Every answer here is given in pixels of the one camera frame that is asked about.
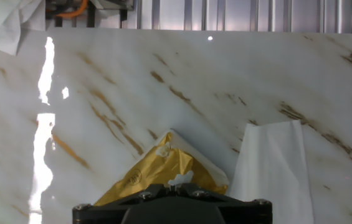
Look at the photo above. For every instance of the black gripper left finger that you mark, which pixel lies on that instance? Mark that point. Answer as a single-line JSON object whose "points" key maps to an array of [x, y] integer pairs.
{"points": [[107, 213]]}

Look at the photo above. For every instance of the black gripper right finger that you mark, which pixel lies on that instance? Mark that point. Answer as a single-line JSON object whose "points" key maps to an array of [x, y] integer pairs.
{"points": [[244, 213]]}

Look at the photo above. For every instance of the gold tissue pack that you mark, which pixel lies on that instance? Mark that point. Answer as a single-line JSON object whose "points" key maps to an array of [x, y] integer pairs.
{"points": [[150, 174]]}

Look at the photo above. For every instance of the white napkin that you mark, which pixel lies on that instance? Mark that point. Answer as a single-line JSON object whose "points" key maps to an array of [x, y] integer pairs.
{"points": [[182, 179], [272, 171]]}

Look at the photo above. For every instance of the white marble pattern board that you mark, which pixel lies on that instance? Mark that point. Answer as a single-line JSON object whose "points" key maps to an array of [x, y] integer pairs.
{"points": [[194, 77]]}

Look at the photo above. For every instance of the white cloth at corner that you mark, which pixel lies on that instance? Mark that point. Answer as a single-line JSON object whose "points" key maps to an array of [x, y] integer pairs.
{"points": [[1, 21]]}

